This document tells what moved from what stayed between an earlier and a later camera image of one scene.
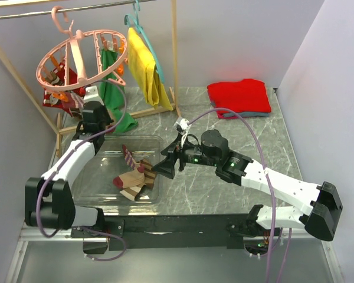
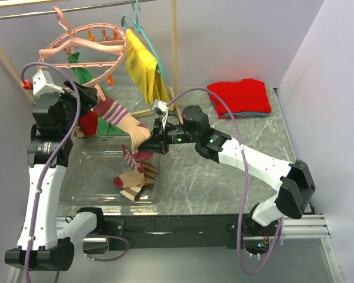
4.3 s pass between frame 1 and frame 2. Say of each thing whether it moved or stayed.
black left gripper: moved
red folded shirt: stayed
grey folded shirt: stayed
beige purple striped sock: stayed
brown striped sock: stayed
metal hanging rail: stayed
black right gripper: moved
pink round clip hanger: moved
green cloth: moved
